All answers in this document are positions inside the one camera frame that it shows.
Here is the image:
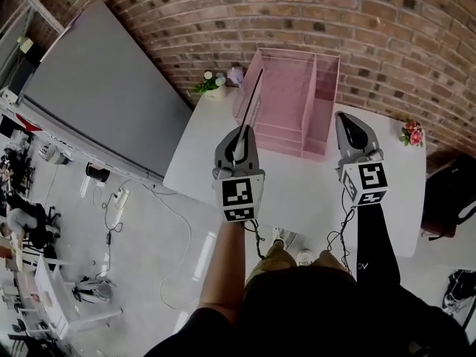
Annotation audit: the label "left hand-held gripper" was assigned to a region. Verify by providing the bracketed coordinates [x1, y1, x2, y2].
[212, 126, 266, 222]

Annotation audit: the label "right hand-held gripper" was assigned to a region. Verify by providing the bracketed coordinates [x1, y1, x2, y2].
[334, 111, 388, 208]

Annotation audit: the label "thin white book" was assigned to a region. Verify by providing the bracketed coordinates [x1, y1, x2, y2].
[232, 68, 264, 163]

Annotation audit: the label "pink mesh desk organizer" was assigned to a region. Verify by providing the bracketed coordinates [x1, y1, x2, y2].
[233, 47, 341, 160]

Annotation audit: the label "person's right forearm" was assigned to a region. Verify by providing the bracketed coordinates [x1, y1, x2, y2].
[356, 205, 402, 286]

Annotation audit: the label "person's left forearm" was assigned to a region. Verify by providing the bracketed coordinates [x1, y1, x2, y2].
[196, 219, 247, 325]

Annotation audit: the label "pink flower pot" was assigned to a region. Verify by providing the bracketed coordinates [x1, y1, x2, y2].
[399, 119, 425, 148]

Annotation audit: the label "white flower green plant pot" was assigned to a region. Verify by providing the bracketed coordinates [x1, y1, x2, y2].
[190, 71, 227, 99]

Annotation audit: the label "purple flower ornament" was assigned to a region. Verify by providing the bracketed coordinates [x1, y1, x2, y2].
[226, 65, 246, 88]

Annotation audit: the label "white desk with drawers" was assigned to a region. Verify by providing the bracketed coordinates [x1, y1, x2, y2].
[162, 94, 428, 259]

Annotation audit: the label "person's left white shoe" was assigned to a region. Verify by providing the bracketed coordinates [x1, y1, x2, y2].
[272, 227, 295, 248]

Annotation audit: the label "person's white shoe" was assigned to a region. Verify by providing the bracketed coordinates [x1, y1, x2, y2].
[296, 248, 314, 267]
[272, 227, 295, 248]

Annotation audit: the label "black backpack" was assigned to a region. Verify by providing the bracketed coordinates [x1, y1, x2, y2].
[423, 153, 476, 237]

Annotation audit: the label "person's khaki shorts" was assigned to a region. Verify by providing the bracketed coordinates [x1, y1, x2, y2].
[245, 240, 356, 288]

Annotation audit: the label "person's right white shoe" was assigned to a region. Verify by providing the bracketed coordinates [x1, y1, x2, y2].
[296, 248, 314, 267]

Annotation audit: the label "white power strip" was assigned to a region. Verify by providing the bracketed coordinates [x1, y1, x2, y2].
[113, 187, 131, 211]

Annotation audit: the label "chair with dark red seat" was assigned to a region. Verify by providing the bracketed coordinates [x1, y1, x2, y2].
[419, 217, 459, 242]

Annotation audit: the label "black round bin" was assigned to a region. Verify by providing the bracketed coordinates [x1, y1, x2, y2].
[85, 161, 111, 182]

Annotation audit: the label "grey striped round container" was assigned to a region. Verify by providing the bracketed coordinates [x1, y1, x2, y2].
[39, 142, 71, 166]

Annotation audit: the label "person's black shirt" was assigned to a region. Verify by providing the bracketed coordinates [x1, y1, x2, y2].
[143, 266, 472, 357]

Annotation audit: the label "grey backpack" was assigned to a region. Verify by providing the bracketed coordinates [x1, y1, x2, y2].
[72, 276, 112, 303]

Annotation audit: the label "black office chair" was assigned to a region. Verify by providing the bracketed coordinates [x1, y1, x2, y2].
[28, 202, 62, 248]

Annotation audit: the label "red item on refrigerator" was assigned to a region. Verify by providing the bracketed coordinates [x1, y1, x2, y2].
[14, 113, 42, 132]

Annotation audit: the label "small white table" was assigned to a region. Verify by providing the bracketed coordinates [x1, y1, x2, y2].
[33, 254, 123, 340]

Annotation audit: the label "white floor cable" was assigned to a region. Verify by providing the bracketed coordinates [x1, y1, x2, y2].
[141, 182, 202, 310]

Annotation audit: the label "left hand-held gripper cable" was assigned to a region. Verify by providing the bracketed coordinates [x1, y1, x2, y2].
[243, 219, 267, 260]

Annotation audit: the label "hand-held gripper cable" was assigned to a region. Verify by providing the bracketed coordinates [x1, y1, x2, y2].
[326, 202, 354, 274]
[243, 219, 267, 260]

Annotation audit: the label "right hand-held gripper cable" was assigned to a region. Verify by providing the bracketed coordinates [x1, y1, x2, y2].
[326, 202, 354, 274]

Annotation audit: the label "black power adapter with cable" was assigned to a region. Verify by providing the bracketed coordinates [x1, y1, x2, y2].
[92, 195, 123, 278]

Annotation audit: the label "black bag with cables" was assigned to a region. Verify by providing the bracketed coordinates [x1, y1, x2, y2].
[442, 269, 476, 315]

